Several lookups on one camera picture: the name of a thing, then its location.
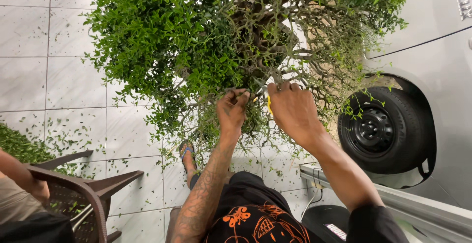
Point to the person's left hand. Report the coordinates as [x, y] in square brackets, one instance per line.
[230, 116]

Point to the person's right hand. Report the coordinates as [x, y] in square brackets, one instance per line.
[295, 114]

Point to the green bonsai tree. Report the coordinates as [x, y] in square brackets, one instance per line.
[173, 40]

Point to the blue flip-flop sandal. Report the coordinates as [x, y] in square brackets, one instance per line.
[187, 151]

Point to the black car wheel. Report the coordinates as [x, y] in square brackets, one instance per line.
[383, 130]

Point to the black shirt with orange print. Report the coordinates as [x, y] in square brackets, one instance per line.
[254, 213]

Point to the silver car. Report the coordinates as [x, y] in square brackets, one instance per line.
[442, 69]

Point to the brown plastic chair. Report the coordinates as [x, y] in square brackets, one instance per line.
[92, 191]

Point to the scattered leaf clippings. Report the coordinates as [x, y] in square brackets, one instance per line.
[73, 136]

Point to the chrome tube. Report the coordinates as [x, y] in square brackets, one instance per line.
[81, 217]

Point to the pile of green leaf clippings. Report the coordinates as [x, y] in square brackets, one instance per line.
[20, 145]

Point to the grey aluminium rail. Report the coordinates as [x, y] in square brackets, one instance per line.
[413, 208]

